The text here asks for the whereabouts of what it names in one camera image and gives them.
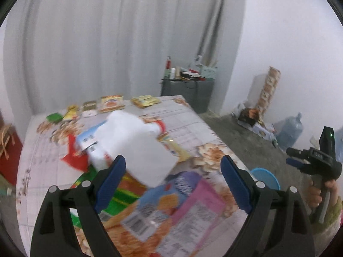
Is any red gift bag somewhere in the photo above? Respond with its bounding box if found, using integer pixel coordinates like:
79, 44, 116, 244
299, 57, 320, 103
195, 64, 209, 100
0, 110, 23, 186

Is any white curtain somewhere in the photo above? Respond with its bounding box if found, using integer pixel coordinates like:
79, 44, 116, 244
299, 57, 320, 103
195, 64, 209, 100
3, 0, 247, 115

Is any green snack bag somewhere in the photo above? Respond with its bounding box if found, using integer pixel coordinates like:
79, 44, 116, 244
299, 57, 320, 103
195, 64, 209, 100
69, 166, 147, 229

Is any yellow red snack packet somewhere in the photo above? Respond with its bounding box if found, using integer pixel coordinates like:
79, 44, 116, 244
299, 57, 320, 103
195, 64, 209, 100
63, 105, 81, 121

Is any pale yellow packet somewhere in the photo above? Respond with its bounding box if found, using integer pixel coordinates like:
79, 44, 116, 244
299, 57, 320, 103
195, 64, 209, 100
158, 134, 191, 164

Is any orange snack packet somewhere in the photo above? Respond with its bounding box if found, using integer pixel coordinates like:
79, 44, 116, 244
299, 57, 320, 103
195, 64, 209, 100
98, 94, 126, 113

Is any purple cracker bag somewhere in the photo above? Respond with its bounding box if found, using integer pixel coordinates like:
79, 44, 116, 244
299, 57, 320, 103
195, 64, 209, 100
102, 171, 205, 257

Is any tall patterned carton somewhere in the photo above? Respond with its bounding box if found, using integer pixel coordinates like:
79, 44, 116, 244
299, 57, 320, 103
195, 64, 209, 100
257, 66, 281, 113

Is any small green packet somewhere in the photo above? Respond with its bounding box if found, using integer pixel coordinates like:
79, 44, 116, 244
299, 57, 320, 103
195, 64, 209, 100
45, 112, 64, 124

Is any white red snack bag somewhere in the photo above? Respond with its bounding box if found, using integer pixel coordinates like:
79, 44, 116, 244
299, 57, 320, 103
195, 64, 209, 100
75, 111, 179, 188

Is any blue water jug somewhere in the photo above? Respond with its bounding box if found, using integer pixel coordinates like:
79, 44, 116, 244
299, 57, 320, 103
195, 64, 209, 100
276, 112, 304, 152

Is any white board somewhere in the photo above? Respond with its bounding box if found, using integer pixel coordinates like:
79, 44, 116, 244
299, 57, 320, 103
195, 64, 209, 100
249, 74, 268, 105

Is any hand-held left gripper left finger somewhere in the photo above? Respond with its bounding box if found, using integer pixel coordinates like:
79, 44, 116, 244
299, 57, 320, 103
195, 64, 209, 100
30, 155, 126, 257

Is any red wrapper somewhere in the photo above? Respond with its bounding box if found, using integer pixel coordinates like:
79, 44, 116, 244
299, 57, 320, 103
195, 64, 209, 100
60, 134, 93, 172

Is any pink packet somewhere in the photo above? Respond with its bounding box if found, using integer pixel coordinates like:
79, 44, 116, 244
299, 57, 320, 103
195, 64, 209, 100
155, 179, 233, 257

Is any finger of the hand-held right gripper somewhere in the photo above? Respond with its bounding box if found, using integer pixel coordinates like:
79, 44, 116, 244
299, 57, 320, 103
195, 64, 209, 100
286, 158, 309, 172
286, 147, 310, 159

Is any blue basin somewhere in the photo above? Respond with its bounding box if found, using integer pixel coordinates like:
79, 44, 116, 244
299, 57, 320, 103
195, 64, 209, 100
250, 168, 280, 190

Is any wide yellow snack packet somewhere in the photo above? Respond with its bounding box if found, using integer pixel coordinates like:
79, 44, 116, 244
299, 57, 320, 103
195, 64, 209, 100
131, 95, 161, 109

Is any printed cardboard box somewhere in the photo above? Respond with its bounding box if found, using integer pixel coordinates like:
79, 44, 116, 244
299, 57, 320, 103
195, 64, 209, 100
232, 103, 278, 143

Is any small white box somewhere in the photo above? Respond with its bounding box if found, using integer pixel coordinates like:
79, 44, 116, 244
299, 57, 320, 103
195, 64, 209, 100
82, 101, 98, 117

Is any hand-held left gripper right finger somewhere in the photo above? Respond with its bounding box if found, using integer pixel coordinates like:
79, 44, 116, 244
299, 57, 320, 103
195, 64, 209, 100
220, 155, 315, 257

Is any person's right hand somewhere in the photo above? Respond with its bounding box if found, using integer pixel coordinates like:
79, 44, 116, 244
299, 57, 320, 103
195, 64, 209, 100
308, 179, 339, 209

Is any grey cabinet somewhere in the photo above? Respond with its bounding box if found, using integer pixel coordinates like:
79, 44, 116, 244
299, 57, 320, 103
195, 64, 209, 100
160, 78, 215, 114

